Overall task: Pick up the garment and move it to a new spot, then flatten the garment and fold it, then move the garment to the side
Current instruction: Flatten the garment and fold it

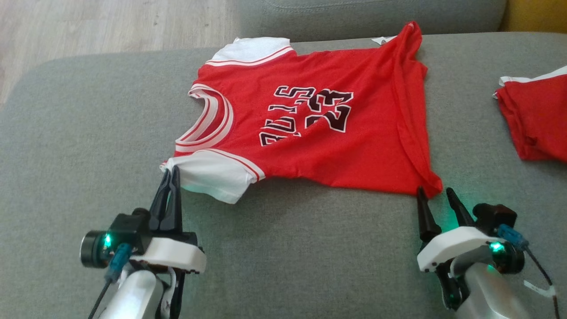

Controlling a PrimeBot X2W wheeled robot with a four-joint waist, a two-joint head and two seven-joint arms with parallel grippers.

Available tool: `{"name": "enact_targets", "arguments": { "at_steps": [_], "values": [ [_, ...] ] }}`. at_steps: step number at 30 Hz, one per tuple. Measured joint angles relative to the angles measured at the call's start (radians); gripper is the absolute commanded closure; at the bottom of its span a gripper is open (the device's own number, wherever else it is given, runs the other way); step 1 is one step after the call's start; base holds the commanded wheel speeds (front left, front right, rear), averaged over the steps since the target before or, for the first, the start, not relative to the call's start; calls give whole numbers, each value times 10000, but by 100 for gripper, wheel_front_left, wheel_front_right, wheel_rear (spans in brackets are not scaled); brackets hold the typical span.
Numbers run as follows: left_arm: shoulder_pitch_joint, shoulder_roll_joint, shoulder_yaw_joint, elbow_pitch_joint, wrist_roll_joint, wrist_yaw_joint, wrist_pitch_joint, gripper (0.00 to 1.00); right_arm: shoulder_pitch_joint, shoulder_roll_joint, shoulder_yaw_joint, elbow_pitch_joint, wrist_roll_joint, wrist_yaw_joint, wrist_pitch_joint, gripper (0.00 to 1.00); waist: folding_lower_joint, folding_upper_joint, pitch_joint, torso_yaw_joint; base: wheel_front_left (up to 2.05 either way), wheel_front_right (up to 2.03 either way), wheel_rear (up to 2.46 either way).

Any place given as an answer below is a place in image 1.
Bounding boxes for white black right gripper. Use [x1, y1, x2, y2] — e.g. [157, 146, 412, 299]
[416, 186, 505, 273]

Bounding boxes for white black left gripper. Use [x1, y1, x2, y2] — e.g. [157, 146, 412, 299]
[131, 165, 207, 274]

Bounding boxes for red basketball jersey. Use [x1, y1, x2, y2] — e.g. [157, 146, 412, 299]
[160, 21, 443, 204]

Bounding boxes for red basketball shorts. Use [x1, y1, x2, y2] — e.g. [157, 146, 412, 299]
[493, 66, 567, 163]

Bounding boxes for large yellow sofa backrest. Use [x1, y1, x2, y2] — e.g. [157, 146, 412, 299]
[501, 0, 567, 34]

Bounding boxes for black cable with teal plug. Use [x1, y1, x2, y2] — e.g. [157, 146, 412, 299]
[497, 224, 561, 319]
[88, 243, 132, 319]

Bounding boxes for white cable tie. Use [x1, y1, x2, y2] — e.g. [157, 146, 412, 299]
[524, 280, 556, 298]

